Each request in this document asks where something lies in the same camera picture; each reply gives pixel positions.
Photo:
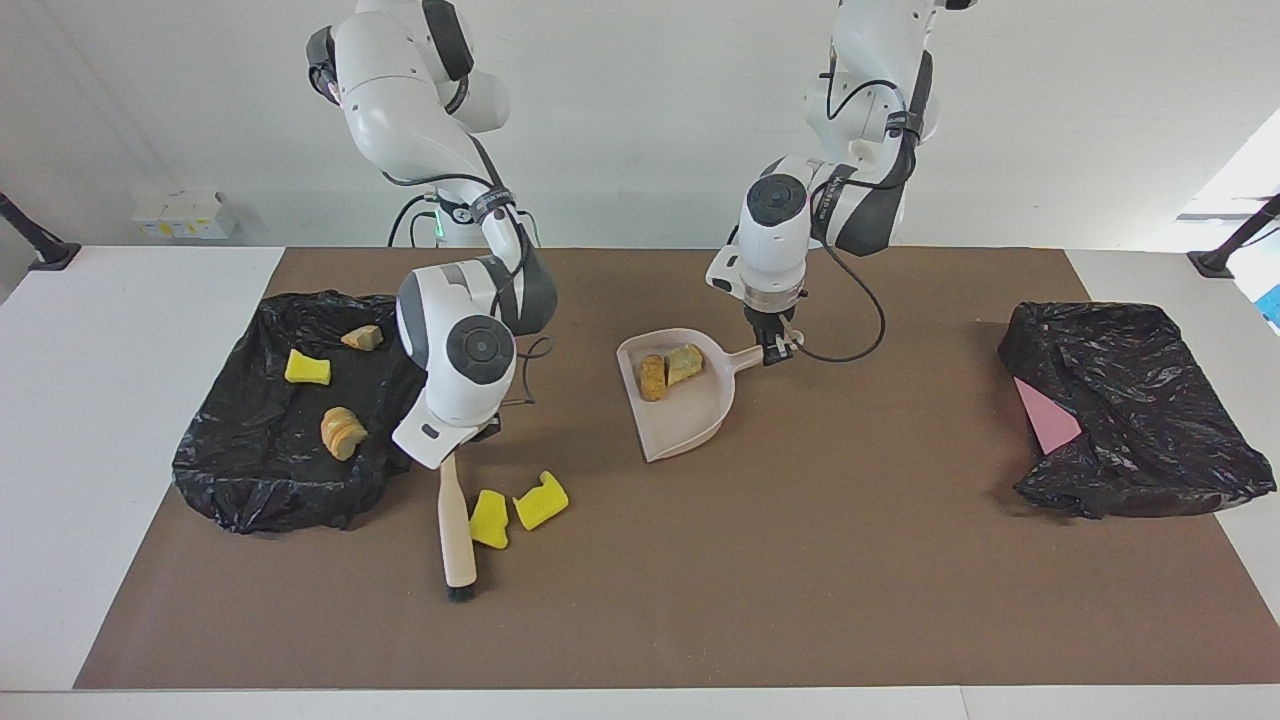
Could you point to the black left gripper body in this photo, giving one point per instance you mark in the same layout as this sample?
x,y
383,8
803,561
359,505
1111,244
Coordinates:
x,y
776,320

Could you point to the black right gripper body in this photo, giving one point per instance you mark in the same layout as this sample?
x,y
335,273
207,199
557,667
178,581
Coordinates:
x,y
483,431

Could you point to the pale yellow jagged chunk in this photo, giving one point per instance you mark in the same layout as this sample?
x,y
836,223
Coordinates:
x,y
686,365

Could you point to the notched yellow sponge piece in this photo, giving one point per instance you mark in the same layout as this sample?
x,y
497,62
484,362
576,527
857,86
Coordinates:
x,y
540,502

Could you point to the beige brush black bristles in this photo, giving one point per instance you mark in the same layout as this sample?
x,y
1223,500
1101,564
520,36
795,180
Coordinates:
x,y
457,530

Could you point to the beige plastic dustpan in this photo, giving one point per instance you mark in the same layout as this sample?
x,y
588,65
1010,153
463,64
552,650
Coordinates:
x,y
685,420

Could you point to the brown nugget chunk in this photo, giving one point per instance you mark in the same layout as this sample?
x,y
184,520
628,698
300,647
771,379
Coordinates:
x,y
653,378

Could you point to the large pale layered chunk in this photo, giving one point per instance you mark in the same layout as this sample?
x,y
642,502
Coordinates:
x,y
343,434

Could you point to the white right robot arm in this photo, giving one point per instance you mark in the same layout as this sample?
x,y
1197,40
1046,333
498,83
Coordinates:
x,y
400,90

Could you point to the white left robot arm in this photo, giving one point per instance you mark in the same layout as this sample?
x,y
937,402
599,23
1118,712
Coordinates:
x,y
775,250

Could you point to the black trash bag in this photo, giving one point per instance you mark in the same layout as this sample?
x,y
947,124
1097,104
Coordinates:
x,y
1150,400
260,490

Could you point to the pink bin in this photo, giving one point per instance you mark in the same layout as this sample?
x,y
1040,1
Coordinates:
x,y
1045,420

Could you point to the brown table mat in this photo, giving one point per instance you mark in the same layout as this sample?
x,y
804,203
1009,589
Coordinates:
x,y
700,600

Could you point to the white cardboard box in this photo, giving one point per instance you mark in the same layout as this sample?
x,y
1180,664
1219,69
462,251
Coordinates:
x,y
185,215

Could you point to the black stand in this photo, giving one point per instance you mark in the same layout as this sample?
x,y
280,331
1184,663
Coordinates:
x,y
1215,262
50,255

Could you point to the blue object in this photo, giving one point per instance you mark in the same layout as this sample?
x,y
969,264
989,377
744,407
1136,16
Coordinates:
x,y
1272,305

